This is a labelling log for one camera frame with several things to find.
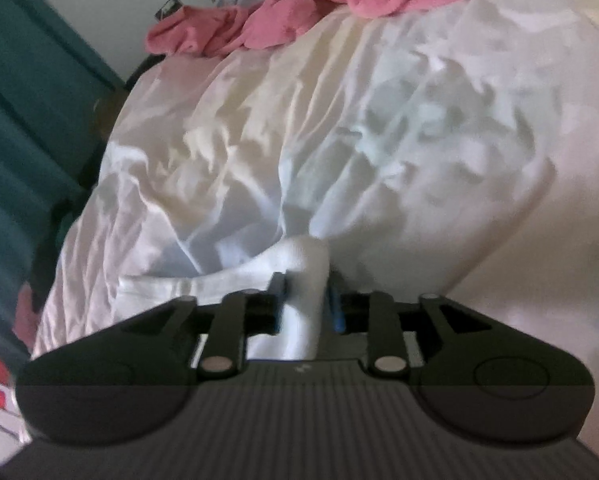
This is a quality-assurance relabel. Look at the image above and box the pink cloth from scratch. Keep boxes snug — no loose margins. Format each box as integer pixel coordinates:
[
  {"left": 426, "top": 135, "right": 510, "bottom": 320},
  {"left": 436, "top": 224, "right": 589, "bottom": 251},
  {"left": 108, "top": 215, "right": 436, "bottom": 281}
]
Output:
[{"left": 146, "top": 0, "right": 525, "bottom": 58}]

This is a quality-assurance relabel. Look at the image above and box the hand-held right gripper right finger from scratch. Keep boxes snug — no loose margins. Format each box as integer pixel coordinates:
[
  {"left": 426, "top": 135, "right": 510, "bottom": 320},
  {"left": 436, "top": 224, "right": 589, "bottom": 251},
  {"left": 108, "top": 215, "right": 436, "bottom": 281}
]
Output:
[{"left": 327, "top": 271, "right": 492, "bottom": 381}]

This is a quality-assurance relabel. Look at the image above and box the white garment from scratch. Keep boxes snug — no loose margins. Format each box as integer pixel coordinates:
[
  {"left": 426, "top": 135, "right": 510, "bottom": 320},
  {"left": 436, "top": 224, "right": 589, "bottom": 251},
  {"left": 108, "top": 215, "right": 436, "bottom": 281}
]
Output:
[{"left": 118, "top": 235, "right": 331, "bottom": 361}]

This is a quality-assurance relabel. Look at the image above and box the white bed sheet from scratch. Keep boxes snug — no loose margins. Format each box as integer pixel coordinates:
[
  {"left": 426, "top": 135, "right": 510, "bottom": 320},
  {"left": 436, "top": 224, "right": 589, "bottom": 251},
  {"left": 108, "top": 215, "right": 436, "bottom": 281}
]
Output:
[{"left": 32, "top": 0, "right": 599, "bottom": 361}]

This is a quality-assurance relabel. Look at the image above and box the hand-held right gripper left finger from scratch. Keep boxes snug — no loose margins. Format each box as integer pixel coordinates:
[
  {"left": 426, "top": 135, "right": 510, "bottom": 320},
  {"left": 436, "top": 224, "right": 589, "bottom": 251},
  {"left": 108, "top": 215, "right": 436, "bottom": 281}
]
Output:
[{"left": 122, "top": 272, "right": 288, "bottom": 380}]

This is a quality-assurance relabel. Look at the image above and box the teal curtain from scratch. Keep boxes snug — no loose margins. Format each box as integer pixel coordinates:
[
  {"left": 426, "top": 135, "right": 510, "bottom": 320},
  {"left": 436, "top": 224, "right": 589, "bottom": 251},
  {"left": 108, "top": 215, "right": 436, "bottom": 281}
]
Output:
[{"left": 0, "top": 0, "right": 125, "bottom": 361}]

